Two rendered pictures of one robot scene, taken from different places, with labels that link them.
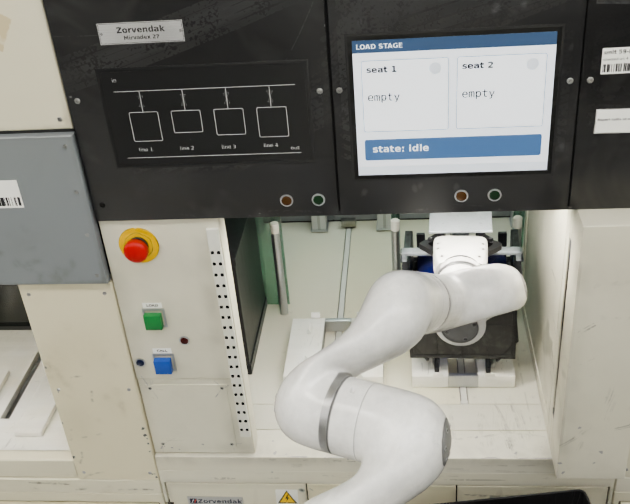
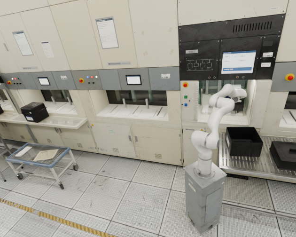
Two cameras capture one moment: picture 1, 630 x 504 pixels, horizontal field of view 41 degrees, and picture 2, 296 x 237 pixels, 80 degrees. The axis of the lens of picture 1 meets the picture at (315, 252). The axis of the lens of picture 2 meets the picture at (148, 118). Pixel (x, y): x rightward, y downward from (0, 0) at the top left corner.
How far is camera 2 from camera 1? 0.80 m
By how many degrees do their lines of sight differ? 14
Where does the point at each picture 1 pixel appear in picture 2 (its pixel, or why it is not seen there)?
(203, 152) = (198, 69)
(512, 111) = (247, 63)
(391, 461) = (226, 105)
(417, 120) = (231, 64)
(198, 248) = (194, 85)
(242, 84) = (205, 59)
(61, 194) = (175, 76)
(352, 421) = (221, 101)
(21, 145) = (171, 68)
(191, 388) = (189, 109)
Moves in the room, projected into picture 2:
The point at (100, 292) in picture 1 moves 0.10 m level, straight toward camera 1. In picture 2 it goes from (178, 92) to (180, 95)
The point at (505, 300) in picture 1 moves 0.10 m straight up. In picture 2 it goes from (243, 93) to (245, 84)
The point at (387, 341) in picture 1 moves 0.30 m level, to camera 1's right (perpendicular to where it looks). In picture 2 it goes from (226, 91) to (263, 90)
